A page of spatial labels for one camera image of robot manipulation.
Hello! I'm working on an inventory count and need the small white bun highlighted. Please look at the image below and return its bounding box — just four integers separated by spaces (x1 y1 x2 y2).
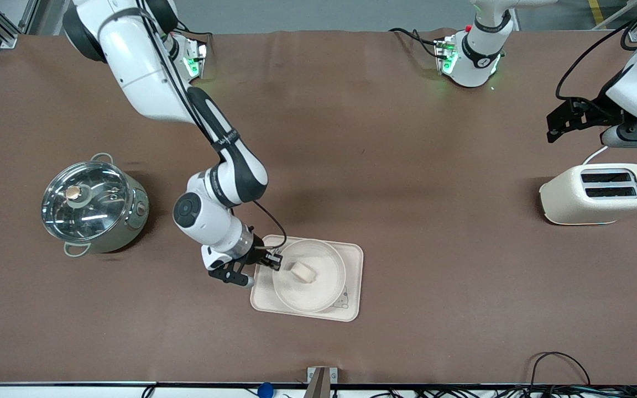
290 262 317 284

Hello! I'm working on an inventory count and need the cream round plate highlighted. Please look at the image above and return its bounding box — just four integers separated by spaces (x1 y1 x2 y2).
271 239 347 313

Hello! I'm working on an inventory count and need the cream two-slot toaster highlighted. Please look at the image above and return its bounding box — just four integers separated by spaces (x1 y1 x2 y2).
539 163 637 226

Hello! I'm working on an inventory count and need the cream rabbit print tray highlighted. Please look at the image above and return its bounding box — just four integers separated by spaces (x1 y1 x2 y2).
250 235 364 322

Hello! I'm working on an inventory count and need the steel pot with glass lid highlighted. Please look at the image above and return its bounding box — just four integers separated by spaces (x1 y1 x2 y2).
41 153 150 258

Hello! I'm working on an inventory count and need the brown table cover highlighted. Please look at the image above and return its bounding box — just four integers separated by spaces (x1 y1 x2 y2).
0 29 637 386

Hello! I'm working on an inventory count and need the glass pot lid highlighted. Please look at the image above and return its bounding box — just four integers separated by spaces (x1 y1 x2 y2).
41 161 131 241

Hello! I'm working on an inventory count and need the white toaster cable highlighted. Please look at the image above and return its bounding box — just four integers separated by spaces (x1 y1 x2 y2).
582 145 612 165

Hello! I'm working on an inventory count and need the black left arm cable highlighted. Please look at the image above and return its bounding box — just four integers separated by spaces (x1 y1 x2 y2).
555 0 637 100

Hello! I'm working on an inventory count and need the grey metal bracket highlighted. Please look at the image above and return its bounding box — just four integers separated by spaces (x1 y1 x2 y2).
303 366 338 398

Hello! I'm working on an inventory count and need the black left base cable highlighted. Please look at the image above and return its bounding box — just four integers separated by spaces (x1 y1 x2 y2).
389 28 442 59

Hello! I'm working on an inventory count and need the black base cable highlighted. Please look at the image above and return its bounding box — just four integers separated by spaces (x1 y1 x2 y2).
389 28 442 59
177 22 212 50

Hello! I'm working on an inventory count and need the black looped cable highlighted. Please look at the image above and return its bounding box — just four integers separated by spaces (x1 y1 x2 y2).
529 352 591 387

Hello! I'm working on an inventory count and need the black right base cable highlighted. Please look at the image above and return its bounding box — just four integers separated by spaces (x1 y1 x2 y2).
177 22 212 50

